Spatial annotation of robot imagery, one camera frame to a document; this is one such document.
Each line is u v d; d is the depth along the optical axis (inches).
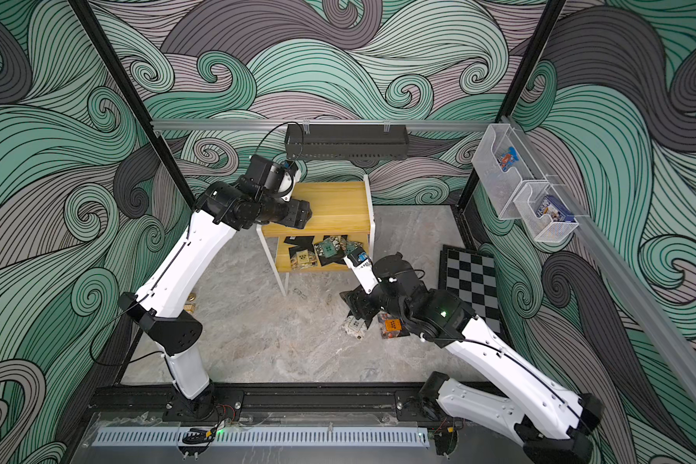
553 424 14.6
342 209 29.7
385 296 19.5
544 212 26.8
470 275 37.4
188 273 17.8
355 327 34.4
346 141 37.5
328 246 33.7
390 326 34.5
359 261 22.0
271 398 29.9
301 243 34.2
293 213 25.0
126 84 33.0
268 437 27.5
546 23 28.7
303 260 33.0
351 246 34.3
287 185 23.2
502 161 33.0
